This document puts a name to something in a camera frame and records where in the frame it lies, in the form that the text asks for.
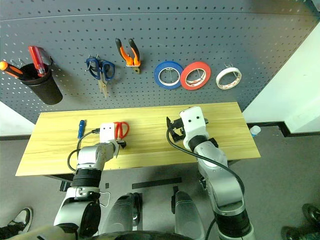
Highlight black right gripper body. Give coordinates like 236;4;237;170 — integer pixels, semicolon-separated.
172;117;186;142

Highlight white tape roll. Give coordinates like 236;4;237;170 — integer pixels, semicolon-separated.
215;66;243;90

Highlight orange black pliers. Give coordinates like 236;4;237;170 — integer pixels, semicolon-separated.
115;37;141;75

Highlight grey pegboard wall panel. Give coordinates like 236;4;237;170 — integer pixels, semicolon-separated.
0;0;320;125

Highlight black tool cup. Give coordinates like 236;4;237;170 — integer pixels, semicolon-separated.
19;62;63;105

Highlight light wooden table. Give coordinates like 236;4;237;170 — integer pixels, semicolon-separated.
15;101;261;177

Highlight small blue screwdriver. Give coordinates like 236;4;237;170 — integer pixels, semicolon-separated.
77;119;86;140

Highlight red tape roll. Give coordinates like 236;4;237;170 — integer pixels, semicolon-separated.
179;61;212;91

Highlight blue tape roll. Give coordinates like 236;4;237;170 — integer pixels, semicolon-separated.
153;60;185;90

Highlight white cup on floor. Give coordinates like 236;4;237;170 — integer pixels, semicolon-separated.
249;125;261;138

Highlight white black sneaker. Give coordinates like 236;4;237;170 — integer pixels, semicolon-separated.
0;206;34;240

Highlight orange black screwdriver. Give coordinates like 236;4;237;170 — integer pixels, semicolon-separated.
0;60;25;79

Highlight black shoe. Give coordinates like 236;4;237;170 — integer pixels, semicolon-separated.
281;225;320;240
301;203;320;222

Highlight red handled scissors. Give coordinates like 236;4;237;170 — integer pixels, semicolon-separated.
113;121;130;140

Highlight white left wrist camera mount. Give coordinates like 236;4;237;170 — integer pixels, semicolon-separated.
99;122;120;159

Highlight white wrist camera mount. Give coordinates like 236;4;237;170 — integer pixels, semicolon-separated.
99;122;120;159
179;106;210;151

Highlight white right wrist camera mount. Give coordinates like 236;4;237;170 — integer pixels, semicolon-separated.
179;106;210;151

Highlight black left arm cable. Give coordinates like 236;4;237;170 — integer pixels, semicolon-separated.
67;128;101;173

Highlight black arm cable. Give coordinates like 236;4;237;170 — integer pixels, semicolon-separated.
166;127;246;196
67;128;101;173

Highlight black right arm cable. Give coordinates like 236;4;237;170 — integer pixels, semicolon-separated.
166;127;246;196

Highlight thin white wire loop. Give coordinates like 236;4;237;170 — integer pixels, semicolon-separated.
98;191;111;208

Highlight blue handled scissors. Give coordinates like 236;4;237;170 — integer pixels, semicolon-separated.
85;56;116;99

